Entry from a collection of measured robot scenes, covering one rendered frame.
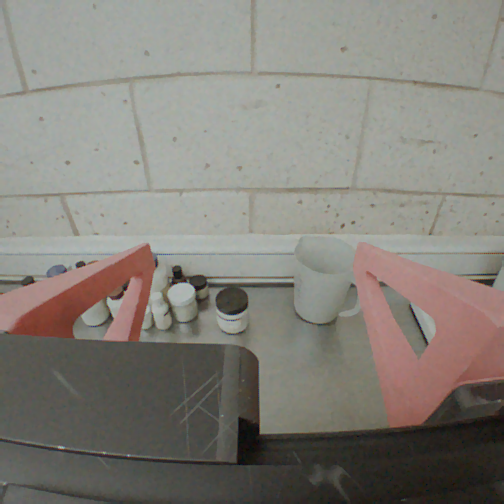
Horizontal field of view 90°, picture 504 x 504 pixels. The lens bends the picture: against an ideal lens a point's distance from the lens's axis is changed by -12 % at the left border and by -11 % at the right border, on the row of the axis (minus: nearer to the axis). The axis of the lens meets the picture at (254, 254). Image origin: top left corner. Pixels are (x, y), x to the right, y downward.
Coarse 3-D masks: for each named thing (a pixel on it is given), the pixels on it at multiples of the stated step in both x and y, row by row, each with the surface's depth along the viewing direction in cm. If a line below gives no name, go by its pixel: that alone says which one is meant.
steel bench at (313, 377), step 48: (0, 288) 68; (288, 288) 69; (384, 288) 69; (96, 336) 57; (144, 336) 58; (192, 336) 58; (240, 336) 58; (288, 336) 58; (336, 336) 58; (288, 384) 49; (336, 384) 49; (288, 432) 42
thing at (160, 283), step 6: (156, 258) 58; (156, 264) 58; (162, 264) 61; (156, 270) 59; (162, 270) 59; (156, 276) 58; (162, 276) 59; (156, 282) 58; (162, 282) 59; (168, 282) 62; (156, 288) 59; (162, 288) 60; (168, 288) 62; (150, 294) 59; (162, 294) 61; (150, 300) 60; (168, 300) 63; (150, 306) 61; (168, 306) 64
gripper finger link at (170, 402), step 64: (128, 256) 10; (0, 320) 5; (64, 320) 7; (128, 320) 11; (0, 384) 4; (64, 384) 4; (128, 384) 4; (192, 384) 4; (256, 384) 5; (64, 448) 3; (128, 448) 4; (192, 448) 4
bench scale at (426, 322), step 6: (414, 306) 62; (414, 312) 62; (420, 312) 59; (420, 318) 59; (426, 318) 57; (432, 318) 57; (420, 324) 59; (426, 324) 56; (432, 324) 55; (426, 330) 56; (432, 330) 54; (426, 336) 56; (432, 336) 53
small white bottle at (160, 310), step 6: (156, 294) 55; (156, 300) 54; (162, 300) 56; (156, 306) 55; (162, 306) 56; (156, 312) 56; (162, 312) 56; (168, 312) 58; (156, 318) 57; (162, 318) 57; (168, 318) 58; (162, 324) 58; (168, 324) 59
